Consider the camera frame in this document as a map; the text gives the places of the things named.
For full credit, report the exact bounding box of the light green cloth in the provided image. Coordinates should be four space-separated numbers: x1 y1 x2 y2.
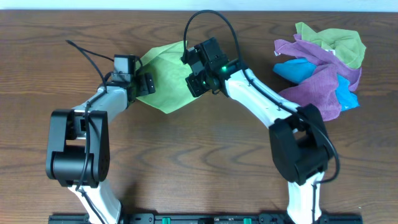
138 41 195 114

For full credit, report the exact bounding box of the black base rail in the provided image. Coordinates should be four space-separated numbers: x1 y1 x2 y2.
48 212 363 224

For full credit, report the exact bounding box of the purple cloth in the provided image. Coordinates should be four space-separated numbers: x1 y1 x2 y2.
274 34 362 121

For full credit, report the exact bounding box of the blue cloth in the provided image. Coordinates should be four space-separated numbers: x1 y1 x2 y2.
273 58 359 120

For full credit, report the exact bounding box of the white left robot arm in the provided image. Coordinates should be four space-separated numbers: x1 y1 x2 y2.
45 73 155 223

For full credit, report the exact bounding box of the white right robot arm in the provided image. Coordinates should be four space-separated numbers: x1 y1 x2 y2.
186 60 335 223

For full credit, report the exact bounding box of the olive green cloth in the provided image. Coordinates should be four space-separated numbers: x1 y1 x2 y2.
295 22 366 69

